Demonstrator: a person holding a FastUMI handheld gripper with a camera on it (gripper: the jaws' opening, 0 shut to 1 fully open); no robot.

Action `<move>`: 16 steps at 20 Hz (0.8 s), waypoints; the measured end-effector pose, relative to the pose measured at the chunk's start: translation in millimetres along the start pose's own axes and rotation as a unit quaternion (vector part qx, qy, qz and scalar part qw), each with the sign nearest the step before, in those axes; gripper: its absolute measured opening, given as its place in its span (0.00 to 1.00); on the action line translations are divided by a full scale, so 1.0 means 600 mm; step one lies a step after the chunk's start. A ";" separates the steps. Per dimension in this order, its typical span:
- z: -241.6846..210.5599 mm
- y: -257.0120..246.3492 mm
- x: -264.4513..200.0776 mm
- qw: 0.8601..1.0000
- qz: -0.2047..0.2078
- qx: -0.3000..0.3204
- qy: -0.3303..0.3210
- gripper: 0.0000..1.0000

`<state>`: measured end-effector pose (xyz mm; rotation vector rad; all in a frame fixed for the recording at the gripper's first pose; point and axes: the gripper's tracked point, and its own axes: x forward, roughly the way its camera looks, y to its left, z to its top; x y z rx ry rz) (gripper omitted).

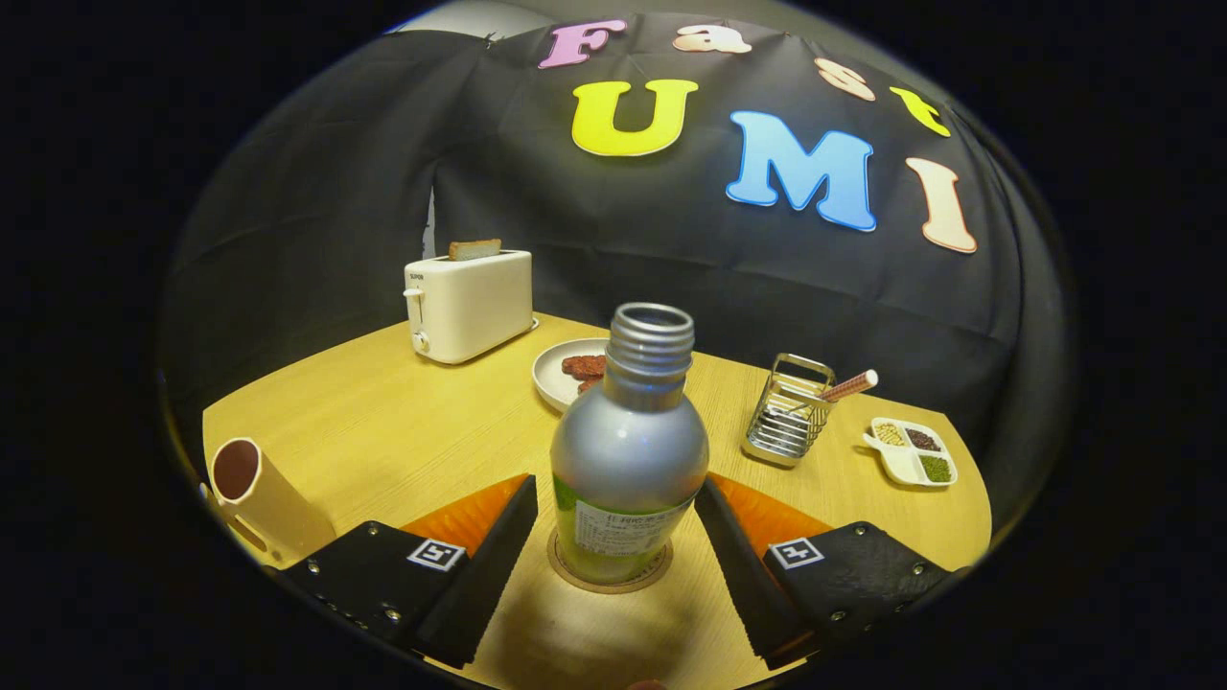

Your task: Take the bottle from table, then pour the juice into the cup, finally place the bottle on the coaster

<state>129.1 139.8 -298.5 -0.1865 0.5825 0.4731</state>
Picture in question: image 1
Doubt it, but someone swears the white round plate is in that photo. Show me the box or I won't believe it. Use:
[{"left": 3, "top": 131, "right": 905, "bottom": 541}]
[{"left": 532, "top": 338, "right": 612, "bottom": 414}]

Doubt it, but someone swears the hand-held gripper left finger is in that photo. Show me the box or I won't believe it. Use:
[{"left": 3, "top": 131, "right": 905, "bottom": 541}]
[{"left": 281, "top": 472, "right": 540, "bottom": 670}]

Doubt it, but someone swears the black backdrop cloth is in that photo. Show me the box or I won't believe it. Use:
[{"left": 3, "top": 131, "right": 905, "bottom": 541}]
[{"left": 163, "top": 10, "right": 1070, "bottom": 518}]

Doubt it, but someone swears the white divided dish with grains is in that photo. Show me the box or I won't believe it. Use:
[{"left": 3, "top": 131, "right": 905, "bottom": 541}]
[{"left": 862, "top": 417, "right": 959, "bottom": 488}]

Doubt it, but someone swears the wooden table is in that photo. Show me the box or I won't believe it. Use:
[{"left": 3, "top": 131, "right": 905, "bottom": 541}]
[{"left": 201, "top": 311, "right": 993, "bottom": 690}]

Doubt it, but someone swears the round cork coaster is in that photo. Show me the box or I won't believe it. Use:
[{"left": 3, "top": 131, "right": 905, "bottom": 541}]
[{"left": 546, "top": 527, "right": 674, "bottom": 595}]

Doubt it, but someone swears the silver bottle with green label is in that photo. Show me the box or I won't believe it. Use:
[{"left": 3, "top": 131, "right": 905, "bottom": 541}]
[{"left": 550, "top": 303, "right": 710, "bottom": 586}]

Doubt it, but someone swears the beige cup with wooden handle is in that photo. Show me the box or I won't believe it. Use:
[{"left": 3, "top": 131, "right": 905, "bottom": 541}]
[{"left": 199, "top": 438, "right": 337, "bottom": 566}]

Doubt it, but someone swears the white toaster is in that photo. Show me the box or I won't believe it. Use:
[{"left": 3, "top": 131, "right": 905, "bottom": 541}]
[{"left": 404, "top": 250, "right": 535, "bottom": 365}]

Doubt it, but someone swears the metal wire utensil holder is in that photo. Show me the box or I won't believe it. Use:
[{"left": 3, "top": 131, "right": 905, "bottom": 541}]
[{"left": 741, "top": 354, "right": 837, "bottom": 469}]

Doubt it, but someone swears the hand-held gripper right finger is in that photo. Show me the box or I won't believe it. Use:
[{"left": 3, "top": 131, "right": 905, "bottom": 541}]
[{"left": 694, "top": 471, "right": 961, "bottom": 671}]

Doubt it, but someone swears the wooden-handled utensil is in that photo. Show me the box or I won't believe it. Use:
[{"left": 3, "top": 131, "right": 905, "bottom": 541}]
[{"left": 818, "top": 370, "right": 879, "bottom": 403}]

